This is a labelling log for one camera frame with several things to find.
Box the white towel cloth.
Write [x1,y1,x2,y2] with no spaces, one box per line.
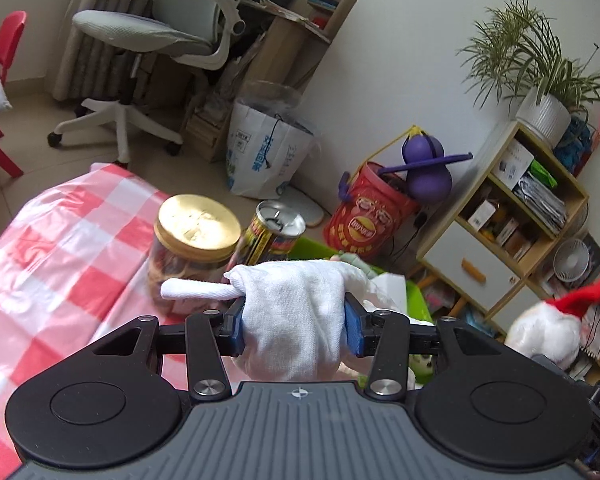
[160,259,406,382]

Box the black yellow drink can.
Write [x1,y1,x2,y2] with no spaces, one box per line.
[226,200,306,270]

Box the green plastic storage bin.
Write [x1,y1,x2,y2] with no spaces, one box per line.
[289,237,434,385]

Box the purple bouncing ball toy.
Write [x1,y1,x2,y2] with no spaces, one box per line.
[377,125,474,205]

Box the santa claus plush toy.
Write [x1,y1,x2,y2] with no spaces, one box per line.
[505,280,600,370]

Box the small white desk fan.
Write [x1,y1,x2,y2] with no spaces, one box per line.
[553,238,590,283]

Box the white foam sponge block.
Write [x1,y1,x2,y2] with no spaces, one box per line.
[372,273,408,313]

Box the red snack bucket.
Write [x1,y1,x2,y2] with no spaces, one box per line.
[323,162,420,261]

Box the potted green plant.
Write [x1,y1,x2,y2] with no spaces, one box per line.
[457,0,600,148]

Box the red white checkered tablecloth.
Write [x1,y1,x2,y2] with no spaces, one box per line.
[0,164,184,479]

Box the beige window curtain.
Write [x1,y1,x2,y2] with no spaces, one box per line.
[51,0,188,103]

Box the red plastic chair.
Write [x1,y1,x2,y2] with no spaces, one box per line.
[0,10,29,179]

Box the white wooden drawer cabinet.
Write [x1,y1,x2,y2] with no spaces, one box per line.
[417,120,588,333]

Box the white blue paper bag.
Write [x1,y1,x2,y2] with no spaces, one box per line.
[225,80,315,200]

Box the gold lid cookie jar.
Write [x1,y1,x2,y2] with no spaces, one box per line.
[147,194,242,316]

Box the grey white office chair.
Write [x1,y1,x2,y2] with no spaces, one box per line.
[46,0,245,168]

